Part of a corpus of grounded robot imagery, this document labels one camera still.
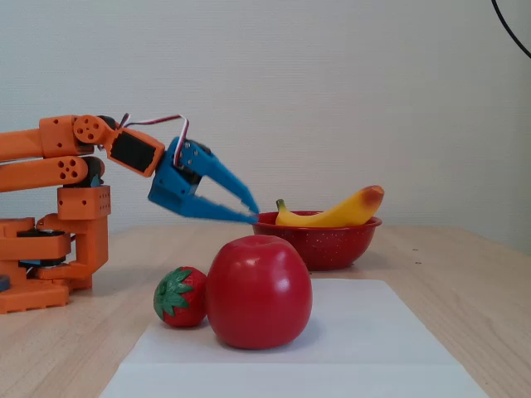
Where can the red toy apple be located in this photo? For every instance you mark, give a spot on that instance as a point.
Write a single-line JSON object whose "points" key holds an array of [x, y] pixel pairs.
{"points": [[259, 292]]}

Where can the red speckled bowl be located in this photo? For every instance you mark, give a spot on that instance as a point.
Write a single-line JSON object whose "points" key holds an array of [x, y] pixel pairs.
{"points": [[319, 244]]}

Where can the yellow toy banana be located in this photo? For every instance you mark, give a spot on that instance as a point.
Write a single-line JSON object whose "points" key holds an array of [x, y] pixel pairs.
{"points": [[344, 211]]}

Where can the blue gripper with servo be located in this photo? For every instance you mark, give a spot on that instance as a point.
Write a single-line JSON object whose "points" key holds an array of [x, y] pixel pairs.
{"points": [[171, 188]]}

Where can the red toy strawberry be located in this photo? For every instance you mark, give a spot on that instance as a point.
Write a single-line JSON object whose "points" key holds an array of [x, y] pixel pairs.
{"points": [[182, 298]]}

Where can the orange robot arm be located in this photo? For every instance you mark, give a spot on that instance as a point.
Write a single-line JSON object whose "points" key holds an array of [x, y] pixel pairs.
{"points": [[62, 170]]}

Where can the white paper sheet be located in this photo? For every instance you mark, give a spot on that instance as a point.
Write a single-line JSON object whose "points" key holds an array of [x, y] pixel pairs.
{"points": [[361, 319], [290, 381]]}

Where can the orange robot base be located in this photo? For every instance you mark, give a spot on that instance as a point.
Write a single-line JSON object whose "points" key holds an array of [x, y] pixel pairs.
{"points": [[29, 294]]}

